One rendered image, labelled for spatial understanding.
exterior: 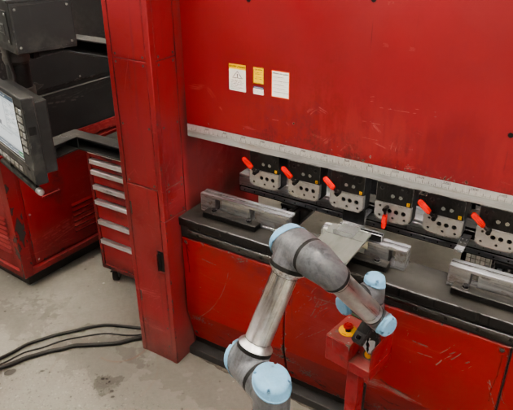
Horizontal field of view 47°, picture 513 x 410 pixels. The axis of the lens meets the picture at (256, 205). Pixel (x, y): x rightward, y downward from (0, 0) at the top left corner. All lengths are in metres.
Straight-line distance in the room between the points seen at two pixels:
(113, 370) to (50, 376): 0.33
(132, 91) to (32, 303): 1.81
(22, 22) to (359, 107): 1.28
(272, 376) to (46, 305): 2.37
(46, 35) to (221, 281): 1.38
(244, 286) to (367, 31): 1.33
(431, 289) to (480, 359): 0.32
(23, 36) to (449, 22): 1.50
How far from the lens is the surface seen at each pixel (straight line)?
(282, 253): 1.75
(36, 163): 2.47
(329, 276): 1.69
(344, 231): 2.52
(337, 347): 2.32
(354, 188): 2.44
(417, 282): 2.49
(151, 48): 2.54
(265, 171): 2.61
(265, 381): 1.80
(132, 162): 2.81
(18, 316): 3.93
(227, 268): 2.86
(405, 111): 2.25
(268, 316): 1.82
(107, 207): 3.66
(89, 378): 3.37
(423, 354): 2.59
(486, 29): 2.12
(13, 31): 2.36
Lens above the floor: 2.26
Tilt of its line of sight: 28 degrees down
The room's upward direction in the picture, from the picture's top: straight up
